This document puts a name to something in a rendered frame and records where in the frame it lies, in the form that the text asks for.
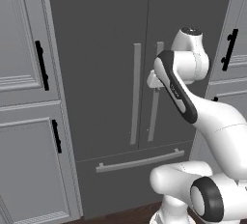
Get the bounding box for grey fridge door handle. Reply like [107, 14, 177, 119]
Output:
[129, 42, 143, 146]
[147, 41, 166, 143]

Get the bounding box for grey fridge drawer handle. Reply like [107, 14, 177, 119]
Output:
[95, 148, 186, 174]

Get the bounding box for dark grey fridge door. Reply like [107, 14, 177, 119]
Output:
[138, 0, 237, 151]
[45, 0, 151, 163]

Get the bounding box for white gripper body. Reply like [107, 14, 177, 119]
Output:
[146, 69, 166, 91]

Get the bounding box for grey cupboard door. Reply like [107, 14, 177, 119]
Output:
[0, 100, 84, 224]
[0, 0, 63, 108]
[188, 78, 247, 174]
[207, 0, 247, 85]

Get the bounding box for dark grey fridge drawer front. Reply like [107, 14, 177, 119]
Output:
[74, 139, 195, 220]

